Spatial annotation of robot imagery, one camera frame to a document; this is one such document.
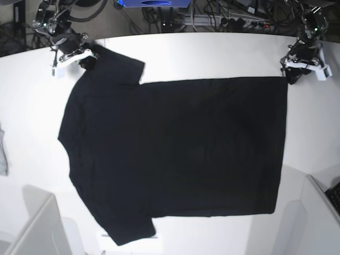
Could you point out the blue box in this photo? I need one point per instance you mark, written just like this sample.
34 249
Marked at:
155 3

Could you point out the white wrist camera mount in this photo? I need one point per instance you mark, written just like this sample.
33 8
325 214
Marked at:
322 74
60 62

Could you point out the black keyboard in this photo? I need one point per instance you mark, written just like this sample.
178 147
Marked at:
333 194

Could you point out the white box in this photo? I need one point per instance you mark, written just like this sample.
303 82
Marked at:
45 231
309 225

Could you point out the black T-shirt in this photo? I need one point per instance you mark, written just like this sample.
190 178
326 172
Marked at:
189 148

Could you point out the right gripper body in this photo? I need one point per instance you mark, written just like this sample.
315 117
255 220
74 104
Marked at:
70 43

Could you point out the white power strip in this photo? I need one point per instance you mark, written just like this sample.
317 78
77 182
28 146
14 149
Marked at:
222 21

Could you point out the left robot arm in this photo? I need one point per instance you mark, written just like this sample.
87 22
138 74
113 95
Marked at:
311 23

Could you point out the grey cloth at left edge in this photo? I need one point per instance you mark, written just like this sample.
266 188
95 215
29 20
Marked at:
4 170

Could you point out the white box lower right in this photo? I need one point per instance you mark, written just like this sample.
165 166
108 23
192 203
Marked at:
309 225

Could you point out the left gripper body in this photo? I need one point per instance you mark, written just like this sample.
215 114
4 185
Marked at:
305 54

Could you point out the white box lower left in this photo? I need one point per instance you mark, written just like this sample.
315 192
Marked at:
45 231

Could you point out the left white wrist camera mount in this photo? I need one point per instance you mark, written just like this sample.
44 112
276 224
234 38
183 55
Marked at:
322 74

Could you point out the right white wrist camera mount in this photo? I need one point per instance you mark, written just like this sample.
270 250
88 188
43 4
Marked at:
60 62

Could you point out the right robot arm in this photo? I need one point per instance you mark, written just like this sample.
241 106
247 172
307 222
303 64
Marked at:
53 21

